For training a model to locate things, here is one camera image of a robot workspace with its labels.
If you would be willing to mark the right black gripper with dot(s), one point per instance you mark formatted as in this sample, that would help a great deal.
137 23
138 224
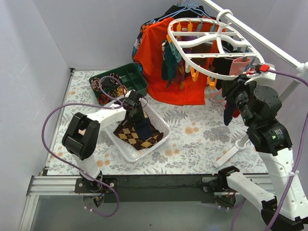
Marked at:
231 90

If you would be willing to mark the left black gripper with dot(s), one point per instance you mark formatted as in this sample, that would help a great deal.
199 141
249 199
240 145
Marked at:
134 113

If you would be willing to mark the navy beige red sock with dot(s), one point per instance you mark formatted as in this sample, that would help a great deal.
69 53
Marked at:
143 128

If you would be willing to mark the white sock clip hanger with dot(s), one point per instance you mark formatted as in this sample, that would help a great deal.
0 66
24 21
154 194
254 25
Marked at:
195 40

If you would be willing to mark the navy blue sock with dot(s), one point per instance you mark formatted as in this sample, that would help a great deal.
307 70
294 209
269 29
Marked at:
228 112

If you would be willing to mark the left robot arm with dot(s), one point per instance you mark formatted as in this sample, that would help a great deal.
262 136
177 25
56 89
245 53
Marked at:
80 138

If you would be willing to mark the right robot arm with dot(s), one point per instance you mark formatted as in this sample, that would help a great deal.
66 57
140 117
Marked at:
287 208

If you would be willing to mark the brown argyle sock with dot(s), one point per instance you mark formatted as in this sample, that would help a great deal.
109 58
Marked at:
128 134

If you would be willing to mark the green divided organizer tray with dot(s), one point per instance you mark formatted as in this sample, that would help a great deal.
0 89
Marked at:
129 76

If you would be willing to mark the white plastic basket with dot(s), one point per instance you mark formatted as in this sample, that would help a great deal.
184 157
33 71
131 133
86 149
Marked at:
127 150

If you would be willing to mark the pink patterned sock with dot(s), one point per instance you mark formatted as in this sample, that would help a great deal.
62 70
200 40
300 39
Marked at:
237 67

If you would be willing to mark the floral table mat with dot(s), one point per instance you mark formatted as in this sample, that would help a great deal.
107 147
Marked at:
198 137

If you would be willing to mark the black striped sock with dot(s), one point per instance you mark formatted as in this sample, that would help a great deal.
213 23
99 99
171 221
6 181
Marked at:
222 66

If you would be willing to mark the teal green sock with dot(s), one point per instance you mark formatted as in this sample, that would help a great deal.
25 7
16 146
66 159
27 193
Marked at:
169 65

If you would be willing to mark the dark patterned shirt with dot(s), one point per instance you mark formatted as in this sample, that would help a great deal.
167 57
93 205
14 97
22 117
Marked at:
138 43

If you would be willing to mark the orange t-shirt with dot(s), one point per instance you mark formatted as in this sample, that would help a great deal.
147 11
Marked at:
184 89

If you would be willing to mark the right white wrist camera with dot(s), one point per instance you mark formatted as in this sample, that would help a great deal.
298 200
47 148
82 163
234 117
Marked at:
262 75

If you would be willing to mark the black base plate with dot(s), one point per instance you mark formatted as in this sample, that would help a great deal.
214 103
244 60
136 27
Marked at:
165 188

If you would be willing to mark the blue wire hanger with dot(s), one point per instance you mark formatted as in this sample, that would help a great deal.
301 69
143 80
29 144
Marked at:
183 11

